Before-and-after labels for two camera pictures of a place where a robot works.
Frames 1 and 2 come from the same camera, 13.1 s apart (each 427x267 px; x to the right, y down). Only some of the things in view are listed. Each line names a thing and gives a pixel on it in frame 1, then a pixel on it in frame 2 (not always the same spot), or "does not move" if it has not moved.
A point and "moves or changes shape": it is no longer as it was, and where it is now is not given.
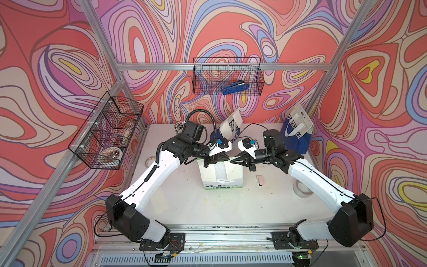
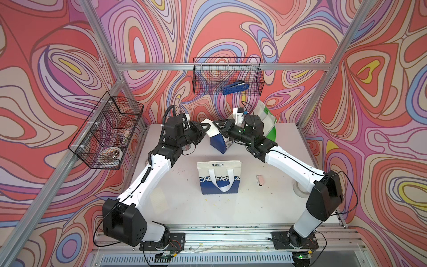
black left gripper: (213, 159) to (194, 127)
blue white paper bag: (230, 128) moves or changes shape
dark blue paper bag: (297, 128) to (219, 177)
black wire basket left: (102, 141) does not move
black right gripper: (248, 162) to (227, 126)
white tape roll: (301, 189) does not move
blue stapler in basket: (238, 86) does not move
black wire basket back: (210, 75) does not move
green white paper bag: (222, 174) to (269, 120)
